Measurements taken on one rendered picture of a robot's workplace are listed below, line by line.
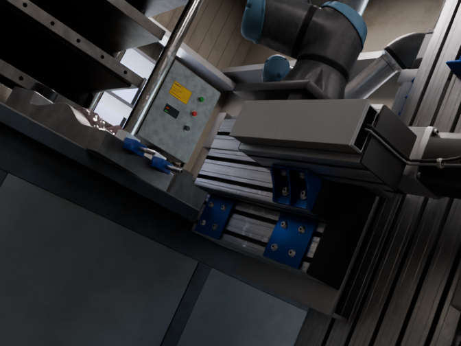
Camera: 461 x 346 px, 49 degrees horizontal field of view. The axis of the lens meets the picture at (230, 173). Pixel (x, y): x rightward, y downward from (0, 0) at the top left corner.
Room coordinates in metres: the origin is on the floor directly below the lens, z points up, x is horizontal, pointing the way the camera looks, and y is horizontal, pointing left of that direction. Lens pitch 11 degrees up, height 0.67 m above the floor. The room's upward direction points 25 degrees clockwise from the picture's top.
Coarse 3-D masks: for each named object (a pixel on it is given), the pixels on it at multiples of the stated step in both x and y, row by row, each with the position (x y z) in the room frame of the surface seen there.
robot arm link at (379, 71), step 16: (416, 32) 1.44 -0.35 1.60; (384, 48) 1.47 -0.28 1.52; (400, 48) 1.43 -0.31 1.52; (416, 48) 1.42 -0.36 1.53; (384, 64) 1.46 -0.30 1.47; (400, 64) 1.45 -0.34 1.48; (352, 80) 1.53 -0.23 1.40; (368, 80) 1.49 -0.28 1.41; (384, 80) 1.49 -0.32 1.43; (352, 96) 1.53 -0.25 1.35
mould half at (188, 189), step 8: (176, 176) 1.42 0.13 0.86; (184, 176) 1.43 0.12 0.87; (176, 184) 1.42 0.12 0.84; (184, 184) 1.43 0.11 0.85; (192, 184) 1.45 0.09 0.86; (168, 192) 1.42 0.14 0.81; (176, 192) 1.43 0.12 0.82; (184, 192) 1.44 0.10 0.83; (192, 192) 1.45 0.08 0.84; (200, 192) 1.47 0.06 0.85; (184, 200) 1.45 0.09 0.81; (192, 200) 1.46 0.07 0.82; (200, 200) 1.47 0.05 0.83; (200, 208) 1.48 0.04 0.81
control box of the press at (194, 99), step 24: (168, 72) 2.25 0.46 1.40; (192, 72) 2.31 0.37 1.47; (168, 96) 2.28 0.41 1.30; (192, 96) 2.34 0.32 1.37; (216, 96) 2.40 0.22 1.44; (144, 120) 2.25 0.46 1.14; (168, 120) 2.31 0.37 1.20; (192, 120) 2.37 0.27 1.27; (144, 144) 2.41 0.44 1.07; (168, 144) 2.34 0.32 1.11; (192, 144) 2.40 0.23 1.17
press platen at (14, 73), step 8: (0, 64) 1.84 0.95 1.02; (8, 64) 1.86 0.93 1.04; (0, 72) 1.85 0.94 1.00; (8, 72) 1.86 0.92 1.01; (16, 72) 1.88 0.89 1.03; (16, 80) 1.89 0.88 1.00; (24, 80) 1.90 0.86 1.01; (32, 80) 1.91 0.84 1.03; (24, 88) 1.92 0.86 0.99; (72, 104) 2.01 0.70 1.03; (104, 120) 2.10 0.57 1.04
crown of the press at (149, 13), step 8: (128, 0) 2.63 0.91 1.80; (136, 0) 2.59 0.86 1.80; (144, 0) 2.55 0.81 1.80; (152, 0) 2.50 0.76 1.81; (160, 0) 2.46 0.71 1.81; (168, 0) 2.42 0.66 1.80; (176, 0) 2.38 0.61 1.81; (184, 0) 2.35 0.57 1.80; (144, 8) 2.64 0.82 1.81; (152, 8) 2.60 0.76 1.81; (160, 8) 2.56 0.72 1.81; (168, 8) 2.51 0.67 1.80
